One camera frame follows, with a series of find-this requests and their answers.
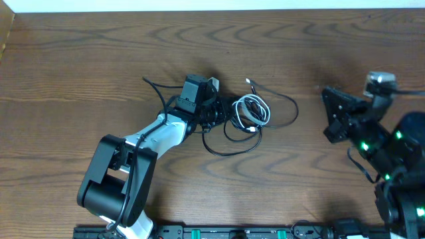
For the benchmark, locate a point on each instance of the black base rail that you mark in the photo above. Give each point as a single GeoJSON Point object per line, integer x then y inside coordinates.
{"type": "Point", "coordinates": [302, 229]}

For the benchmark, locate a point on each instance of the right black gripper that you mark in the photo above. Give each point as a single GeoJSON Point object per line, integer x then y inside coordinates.
{"type": "Point", "coordinates": [340, 120]}

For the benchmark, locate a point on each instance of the cardboard panel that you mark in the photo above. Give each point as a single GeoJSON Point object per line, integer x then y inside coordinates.
{"type": "Point", "coordinates": [7, 17]}

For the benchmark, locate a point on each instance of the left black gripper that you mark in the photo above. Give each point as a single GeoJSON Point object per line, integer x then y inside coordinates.
{"type": "Point", "coordinates": [224, 103]}

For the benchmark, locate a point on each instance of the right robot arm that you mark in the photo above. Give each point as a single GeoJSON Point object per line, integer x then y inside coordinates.
{"type": "Point", "coordinates": [397, 156]}

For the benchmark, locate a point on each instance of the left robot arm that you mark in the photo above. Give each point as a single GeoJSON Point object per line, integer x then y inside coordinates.
{"type": "Point", "coordinates": [117, 182]}

